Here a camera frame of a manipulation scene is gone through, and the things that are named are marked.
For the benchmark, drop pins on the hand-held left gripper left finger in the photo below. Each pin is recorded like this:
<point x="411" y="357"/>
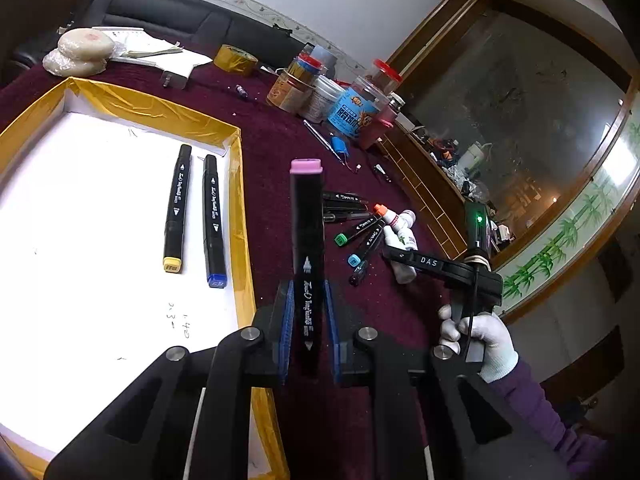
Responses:
<point x="285" y="332"/>

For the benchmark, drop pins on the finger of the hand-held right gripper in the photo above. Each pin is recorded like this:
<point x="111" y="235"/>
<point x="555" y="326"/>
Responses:
<point x="425" y="261"/>

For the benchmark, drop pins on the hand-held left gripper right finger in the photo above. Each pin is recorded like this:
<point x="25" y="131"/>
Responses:
<point x="333" y="332"/>

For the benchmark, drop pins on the black marker pink cap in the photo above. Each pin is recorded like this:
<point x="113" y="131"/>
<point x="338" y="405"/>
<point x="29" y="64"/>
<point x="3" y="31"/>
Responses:
<point x="306" y="240"/>

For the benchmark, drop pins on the yellow taped white tray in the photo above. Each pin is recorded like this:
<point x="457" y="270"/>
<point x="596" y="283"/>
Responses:
<point x="100" y="210"/>

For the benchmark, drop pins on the person's right forearm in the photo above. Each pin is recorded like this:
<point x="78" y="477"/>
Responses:
<point x="530" y="410"/>

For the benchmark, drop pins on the person's right hand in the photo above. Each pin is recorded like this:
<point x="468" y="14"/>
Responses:
<point x="497" y="345"/>

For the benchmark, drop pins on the small white bottle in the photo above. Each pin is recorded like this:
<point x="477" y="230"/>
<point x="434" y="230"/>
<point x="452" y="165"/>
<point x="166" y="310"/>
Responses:
<point x="403" y="271"/>
<point x="407" y="218"/>

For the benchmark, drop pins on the white bottle orange cap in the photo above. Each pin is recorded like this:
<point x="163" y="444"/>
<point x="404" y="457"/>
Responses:
<point x="392" y="222"/>

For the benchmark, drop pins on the black marker cyan cap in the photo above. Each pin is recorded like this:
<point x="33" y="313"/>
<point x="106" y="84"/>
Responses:
<point x="367" y="242"/>

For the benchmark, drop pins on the black marker green cap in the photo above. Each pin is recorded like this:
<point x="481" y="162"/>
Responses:
<point x="357" y="230"/>

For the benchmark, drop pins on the bamboo print panel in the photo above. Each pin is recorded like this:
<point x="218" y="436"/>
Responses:
<point x="565" y="232"/>

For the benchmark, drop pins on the plain black marker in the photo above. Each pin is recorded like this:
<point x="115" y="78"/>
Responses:
<point x="345" y="206"/>
<point x="345" y="195"/>

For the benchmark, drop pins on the small nail clipper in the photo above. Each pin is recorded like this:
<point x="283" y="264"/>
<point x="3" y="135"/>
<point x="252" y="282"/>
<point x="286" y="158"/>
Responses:
<point x="381" y="170"/>

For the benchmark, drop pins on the black marker blue cap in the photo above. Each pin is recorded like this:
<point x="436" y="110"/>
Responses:
<point x="214" y="220"/>

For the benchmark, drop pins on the blue battery pack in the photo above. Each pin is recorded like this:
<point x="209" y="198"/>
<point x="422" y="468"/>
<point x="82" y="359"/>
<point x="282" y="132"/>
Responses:
<point x="340" y="144"/>

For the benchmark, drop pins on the black marker yellow cap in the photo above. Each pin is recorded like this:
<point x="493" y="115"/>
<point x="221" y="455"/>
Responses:
<point x="176" y="200"/>

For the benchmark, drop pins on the wooden framed glass cabinet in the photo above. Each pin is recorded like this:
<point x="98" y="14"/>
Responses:
<point x="525" y="100"/>

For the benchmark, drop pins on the white plastic tub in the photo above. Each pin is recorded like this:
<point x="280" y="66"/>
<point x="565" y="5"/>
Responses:
<point x="322" y="100"/>

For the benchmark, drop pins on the orange label clear jar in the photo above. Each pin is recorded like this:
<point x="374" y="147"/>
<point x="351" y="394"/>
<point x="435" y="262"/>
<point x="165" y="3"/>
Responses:
<point x="285" y="92"/>

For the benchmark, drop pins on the yellow tape roll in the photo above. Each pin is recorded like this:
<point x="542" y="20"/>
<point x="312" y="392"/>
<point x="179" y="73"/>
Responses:
<point x="235" y="60"/>

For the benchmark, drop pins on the white power adapter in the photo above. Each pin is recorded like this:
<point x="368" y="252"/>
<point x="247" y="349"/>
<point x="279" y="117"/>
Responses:
<point x="176" y="76"/>

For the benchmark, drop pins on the stack of white papers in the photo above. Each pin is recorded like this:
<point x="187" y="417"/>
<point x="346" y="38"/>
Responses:
<point x="150" y="50"/>

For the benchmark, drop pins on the black leather sofa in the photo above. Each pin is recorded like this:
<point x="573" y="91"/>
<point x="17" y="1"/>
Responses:
<point x="165" y="15"/>

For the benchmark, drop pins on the wrapped round white cake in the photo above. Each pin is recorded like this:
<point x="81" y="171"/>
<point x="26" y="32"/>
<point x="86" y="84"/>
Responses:
<point x="70" y="66"/>
<point x="85" y="42"/>

